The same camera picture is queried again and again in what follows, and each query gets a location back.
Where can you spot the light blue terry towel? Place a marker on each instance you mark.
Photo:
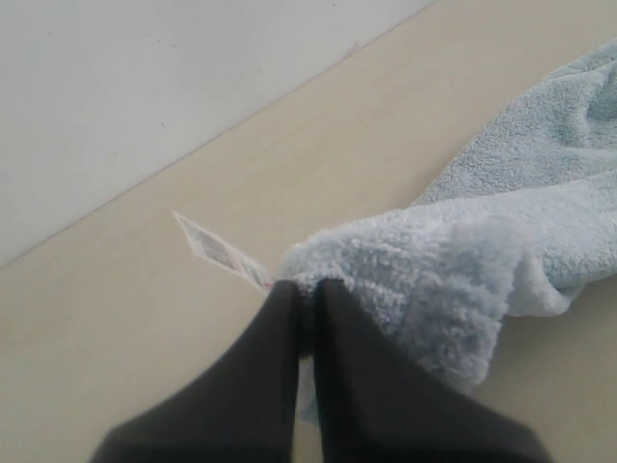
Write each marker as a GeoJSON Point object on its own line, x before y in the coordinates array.
{"type": "Point", "coordinates": [518, 223]}

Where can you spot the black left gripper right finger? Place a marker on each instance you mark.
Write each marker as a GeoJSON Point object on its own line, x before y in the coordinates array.
{"type": "Point", "coordinates": [376, 405]}

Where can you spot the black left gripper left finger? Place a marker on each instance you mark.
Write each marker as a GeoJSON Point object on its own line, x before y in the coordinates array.
{"type": "Point", "coordinates": [242, 409]}

